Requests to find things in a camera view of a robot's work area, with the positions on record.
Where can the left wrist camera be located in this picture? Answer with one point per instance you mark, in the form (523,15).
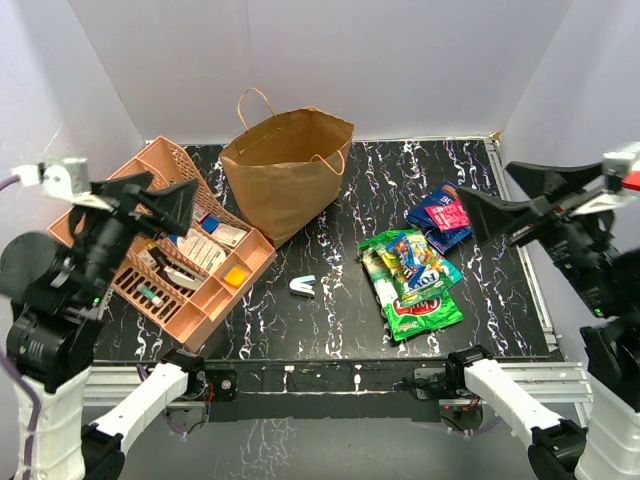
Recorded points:
(63,179)

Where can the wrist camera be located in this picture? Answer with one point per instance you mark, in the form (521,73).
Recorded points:
(620,170)
(63,179)

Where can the small blue candy packet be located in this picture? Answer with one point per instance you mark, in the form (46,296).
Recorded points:
(410,267)

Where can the green yellow chips bag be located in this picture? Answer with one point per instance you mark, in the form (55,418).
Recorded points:
(384,272)

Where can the red pink snack packet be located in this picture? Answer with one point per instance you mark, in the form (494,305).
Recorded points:
(448,217)

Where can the red green snack bag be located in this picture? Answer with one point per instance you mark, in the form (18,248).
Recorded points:
(428,315)

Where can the yellow sticky note pad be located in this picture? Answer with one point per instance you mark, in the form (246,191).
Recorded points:
(234,277)

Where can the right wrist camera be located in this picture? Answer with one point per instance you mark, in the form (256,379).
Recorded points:
(620,170)

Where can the white label bottle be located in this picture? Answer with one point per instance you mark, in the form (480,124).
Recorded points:
(200,249)

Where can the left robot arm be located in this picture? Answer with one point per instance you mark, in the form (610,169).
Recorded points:
(56,293)

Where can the card packs in organizer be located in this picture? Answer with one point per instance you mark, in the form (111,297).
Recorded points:
(221,232)

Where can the orange desk organizer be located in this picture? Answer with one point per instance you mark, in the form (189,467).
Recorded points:
(195,302)

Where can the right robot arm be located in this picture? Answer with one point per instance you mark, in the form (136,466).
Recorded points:
(558,448)

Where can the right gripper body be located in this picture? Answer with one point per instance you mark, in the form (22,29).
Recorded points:
(575,243)

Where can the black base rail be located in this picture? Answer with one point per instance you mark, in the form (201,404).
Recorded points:
(335,389)

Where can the green mango candy bag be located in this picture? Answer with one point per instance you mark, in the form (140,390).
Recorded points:
(418,241)

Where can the dark blue snack bag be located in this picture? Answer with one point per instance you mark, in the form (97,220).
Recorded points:
(441,241)

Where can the brown paper bag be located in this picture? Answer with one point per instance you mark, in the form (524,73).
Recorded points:
(279,183)

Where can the green tube in organizer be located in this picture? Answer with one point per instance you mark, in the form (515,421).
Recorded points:
(150,295)

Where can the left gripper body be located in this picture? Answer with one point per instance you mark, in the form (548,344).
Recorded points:
(108,237)

